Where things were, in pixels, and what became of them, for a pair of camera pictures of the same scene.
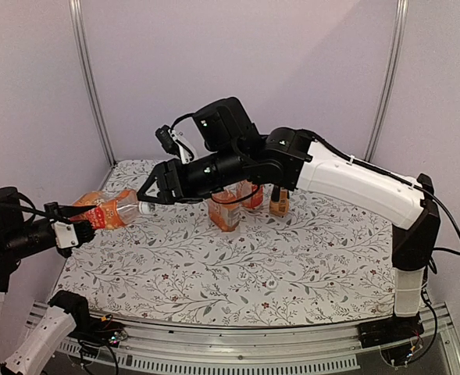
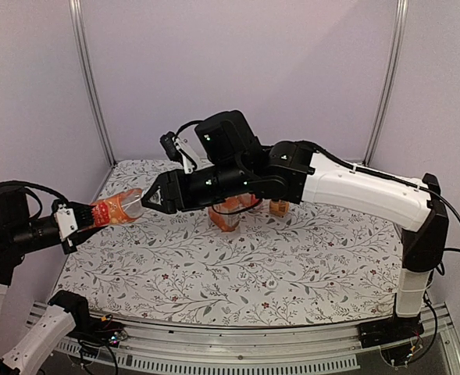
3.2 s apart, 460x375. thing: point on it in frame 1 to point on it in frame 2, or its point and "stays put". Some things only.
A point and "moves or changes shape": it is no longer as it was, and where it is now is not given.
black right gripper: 162,170 to 173,196
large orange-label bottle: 113,209 moves or changes shape
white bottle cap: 271,283 stays put
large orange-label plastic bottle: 245,187 stays put
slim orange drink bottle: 280,208 stays put
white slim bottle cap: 269,261 stays put
